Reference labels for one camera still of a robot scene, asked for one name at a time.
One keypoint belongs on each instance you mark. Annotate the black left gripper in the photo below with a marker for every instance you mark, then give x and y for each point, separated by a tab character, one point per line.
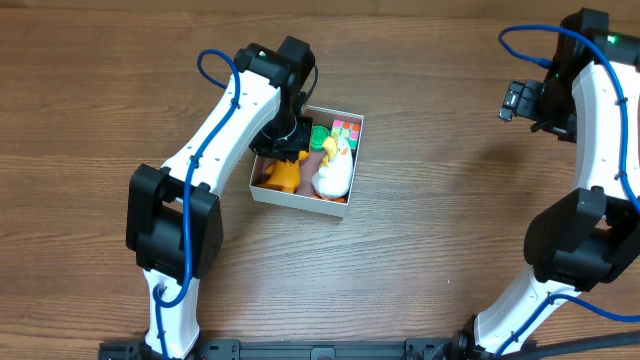
284	145

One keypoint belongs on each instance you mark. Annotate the white and yellow duck toy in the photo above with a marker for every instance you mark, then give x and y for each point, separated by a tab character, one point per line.
332	181

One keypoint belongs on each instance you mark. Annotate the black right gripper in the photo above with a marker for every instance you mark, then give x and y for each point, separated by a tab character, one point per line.
542	126

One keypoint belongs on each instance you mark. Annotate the orange dinosaur toy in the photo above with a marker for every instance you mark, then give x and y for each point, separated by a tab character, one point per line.
284	176

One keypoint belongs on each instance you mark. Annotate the green round cap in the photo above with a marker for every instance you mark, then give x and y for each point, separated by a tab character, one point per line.
319	134

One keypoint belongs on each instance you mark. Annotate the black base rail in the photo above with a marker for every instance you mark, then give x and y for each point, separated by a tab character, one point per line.
233	349

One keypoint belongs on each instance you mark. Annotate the colourful puzzle cube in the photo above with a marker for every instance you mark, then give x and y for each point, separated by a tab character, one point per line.
350	131

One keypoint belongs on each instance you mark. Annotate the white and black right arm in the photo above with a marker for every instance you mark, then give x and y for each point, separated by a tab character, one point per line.
589	97

